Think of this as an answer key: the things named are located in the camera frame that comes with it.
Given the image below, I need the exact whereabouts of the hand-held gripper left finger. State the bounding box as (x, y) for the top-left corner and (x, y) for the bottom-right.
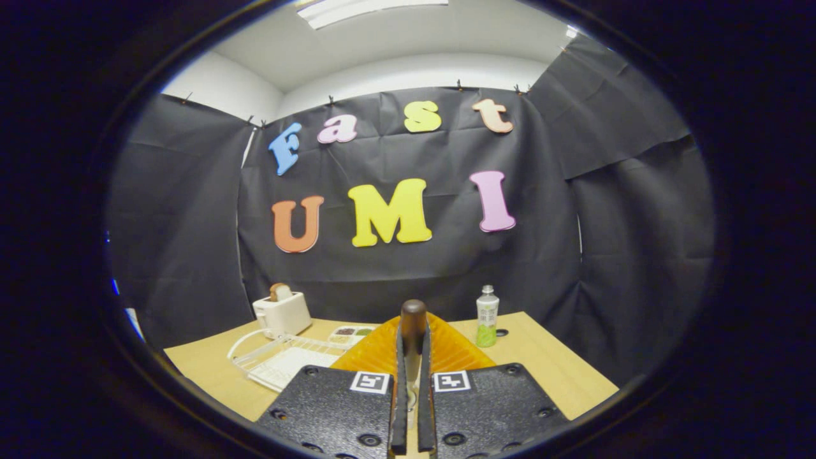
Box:
(255, 314), (409, 459)

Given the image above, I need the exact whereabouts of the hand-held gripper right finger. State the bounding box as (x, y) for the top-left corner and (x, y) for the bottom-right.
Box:
(417, 312), (569, 459)

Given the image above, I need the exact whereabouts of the white dish rack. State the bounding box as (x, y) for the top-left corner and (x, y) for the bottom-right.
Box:
(227, 328), (359, 393)

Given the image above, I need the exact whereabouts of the wooden handled spoon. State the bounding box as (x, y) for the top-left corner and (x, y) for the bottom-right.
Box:
(400, 299), (428, 441)

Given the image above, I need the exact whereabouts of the small white food tray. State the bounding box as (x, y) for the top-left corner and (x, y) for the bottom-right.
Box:
(328, 324), (378, 346)

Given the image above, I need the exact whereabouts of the green drink bottle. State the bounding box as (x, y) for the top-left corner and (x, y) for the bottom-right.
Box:
(476, 284), (500, 348)

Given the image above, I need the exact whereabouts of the white toaster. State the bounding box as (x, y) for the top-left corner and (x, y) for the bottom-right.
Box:
(252, 290), (314, 339)

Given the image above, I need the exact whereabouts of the black backdrop cloth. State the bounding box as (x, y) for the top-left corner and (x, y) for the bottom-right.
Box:
(105, 32), (716, 387)

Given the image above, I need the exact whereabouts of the long ceiling light panel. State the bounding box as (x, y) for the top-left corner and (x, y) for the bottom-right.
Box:
(296, 0), (449, 31)

